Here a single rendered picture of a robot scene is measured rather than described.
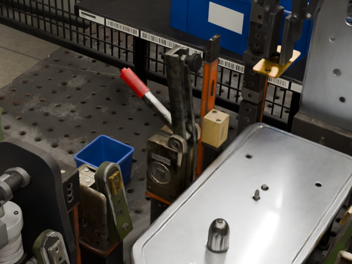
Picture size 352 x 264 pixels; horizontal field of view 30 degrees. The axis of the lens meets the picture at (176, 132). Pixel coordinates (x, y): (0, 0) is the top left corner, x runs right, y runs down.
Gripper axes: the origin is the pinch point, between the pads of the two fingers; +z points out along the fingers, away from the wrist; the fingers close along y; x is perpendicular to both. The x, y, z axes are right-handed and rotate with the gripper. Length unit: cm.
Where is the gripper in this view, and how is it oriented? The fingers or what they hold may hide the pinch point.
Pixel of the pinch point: (281, 35)
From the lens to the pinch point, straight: 91.2
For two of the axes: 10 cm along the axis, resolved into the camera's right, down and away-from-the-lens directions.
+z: -0.4, 8.1, 5.9
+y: 8.5, 3.4, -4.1
